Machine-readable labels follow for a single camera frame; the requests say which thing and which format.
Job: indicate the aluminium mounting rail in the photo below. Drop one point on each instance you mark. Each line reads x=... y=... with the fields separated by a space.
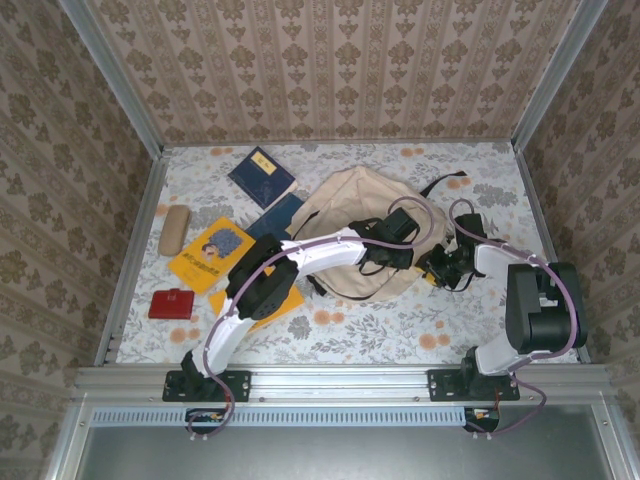
x=340 y=382

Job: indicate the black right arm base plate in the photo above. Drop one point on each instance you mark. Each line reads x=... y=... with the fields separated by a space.
x=445 y=386

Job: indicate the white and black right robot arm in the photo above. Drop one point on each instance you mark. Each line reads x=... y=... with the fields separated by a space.
x=545 y=305

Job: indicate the aluminium rear rail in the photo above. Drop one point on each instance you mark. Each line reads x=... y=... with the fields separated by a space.
x=340 y=142

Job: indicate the blue book with short label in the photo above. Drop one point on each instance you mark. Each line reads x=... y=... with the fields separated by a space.
x=255 y=177

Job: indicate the aluminium right side rail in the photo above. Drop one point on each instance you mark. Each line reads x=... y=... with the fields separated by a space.
x=552 y=260

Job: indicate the aluminium left corner post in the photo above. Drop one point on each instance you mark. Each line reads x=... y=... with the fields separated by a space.
x=112 y=80

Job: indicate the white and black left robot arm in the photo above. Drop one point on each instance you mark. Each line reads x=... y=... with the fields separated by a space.
x=320 y=255

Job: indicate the aluminium left side rail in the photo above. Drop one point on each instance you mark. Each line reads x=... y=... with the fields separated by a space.
x=135 y=260

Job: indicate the tan oblong case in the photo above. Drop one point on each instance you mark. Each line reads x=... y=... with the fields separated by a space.
x=174 y=231

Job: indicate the floral tablecloth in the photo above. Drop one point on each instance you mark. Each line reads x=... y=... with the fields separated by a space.
x=380 y=330

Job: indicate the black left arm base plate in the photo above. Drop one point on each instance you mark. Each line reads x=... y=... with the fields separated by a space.
x=235 y=386

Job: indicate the blue book with long label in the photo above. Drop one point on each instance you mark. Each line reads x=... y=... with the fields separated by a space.
x=280 y=217

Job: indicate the beige canvas backpack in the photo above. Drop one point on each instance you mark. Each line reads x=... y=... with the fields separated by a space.
x=350 y=200

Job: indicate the grey metal panel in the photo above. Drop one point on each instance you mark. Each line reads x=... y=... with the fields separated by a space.
x=340 y=455

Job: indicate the aluminium corner post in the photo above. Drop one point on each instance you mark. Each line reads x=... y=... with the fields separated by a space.
x=112 y=80
x=555 y=80

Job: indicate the plain orange-yellow book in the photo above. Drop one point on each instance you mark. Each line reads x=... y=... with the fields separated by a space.
x=295 y=301

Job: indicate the yellow book with cartoon face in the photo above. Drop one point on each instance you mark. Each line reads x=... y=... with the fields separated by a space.
x=200 y=260

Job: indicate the red wallet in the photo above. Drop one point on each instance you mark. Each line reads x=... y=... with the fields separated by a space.
x=170 y=305

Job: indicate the aluminium right corner post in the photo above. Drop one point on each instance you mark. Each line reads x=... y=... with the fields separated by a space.
x=555 y=80

